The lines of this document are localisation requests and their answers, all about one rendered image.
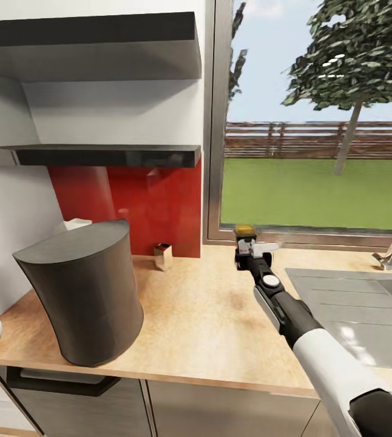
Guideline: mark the fixed window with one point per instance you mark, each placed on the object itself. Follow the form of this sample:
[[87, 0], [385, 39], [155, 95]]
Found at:
[[297, 123]]

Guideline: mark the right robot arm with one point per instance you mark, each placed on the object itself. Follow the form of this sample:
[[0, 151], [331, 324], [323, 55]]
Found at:
[[357, 401]]

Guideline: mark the fridge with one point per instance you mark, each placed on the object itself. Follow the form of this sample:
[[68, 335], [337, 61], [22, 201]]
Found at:
[[29, 211]]

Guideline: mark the paper coffee filter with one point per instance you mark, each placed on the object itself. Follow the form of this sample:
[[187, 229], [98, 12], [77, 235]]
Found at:
[[71, 225]]

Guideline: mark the dishwasher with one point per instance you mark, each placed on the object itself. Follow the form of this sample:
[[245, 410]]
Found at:
[[72, 404]]

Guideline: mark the drop in sink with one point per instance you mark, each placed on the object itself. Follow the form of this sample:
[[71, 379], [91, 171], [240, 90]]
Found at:
[[354, 307]]

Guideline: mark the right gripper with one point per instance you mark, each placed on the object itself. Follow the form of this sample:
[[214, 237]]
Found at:
[[248, 261]]

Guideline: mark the bottle of coffee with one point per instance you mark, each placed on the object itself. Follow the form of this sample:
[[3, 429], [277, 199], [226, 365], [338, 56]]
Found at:
[[245, 238]]

